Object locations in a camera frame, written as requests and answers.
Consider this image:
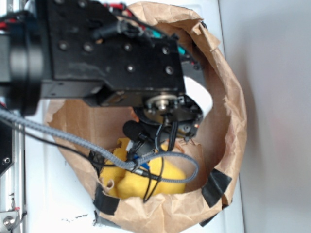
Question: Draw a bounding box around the brown paper bag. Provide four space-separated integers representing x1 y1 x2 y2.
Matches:
60 1 247 233

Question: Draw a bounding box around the metal frame rail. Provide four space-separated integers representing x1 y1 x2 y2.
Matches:
0 0 27 233

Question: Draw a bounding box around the yellow cloth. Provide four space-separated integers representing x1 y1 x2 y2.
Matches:
99 137 187 200

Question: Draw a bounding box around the grey braided cable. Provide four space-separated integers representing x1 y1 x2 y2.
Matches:
0 106 200 184

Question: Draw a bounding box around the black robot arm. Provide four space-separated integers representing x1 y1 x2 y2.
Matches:
0 0 207 140

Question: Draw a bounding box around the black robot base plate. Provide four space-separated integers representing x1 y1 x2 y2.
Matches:
0 122 14 176

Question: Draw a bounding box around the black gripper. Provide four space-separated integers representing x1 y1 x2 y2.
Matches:
134 94 203 141

